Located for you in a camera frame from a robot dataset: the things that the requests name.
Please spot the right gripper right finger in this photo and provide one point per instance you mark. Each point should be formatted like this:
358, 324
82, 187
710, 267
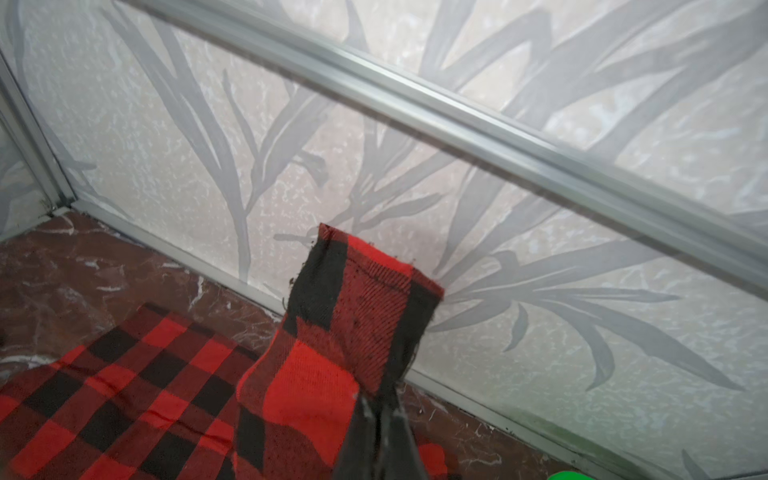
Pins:
399, 456

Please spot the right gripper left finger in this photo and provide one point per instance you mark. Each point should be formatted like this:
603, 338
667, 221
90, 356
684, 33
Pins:
356, 459

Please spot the red black plaid shirt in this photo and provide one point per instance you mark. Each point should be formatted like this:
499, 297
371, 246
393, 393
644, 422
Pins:
163, 397

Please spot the green plastic basket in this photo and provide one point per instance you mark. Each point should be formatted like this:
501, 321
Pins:
569, 475

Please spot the aluminium frame crossbar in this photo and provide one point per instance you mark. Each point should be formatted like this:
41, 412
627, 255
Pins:
667, 220

